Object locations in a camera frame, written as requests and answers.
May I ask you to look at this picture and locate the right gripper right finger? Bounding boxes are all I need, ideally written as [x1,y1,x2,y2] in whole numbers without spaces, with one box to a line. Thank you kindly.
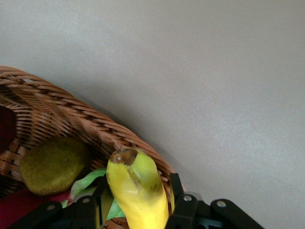
[166,173,263,229]

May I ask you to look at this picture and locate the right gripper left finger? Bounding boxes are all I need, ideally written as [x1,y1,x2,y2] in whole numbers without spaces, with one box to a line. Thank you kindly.
[14,177,108,229]

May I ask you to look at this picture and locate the yellow banana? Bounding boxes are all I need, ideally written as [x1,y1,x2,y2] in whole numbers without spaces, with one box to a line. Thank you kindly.
[106,147,176,229]

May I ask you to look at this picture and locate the brown-green kiwi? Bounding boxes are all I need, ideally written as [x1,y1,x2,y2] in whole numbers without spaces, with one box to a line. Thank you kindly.
[19,136,92,197]

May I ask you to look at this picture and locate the pink dragon fruit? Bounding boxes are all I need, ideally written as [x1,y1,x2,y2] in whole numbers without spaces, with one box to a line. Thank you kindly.
[0,167,126,229]

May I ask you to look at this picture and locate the brown wicker basket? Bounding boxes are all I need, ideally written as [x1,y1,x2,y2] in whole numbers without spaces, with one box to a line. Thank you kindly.
[0,66,184,229]

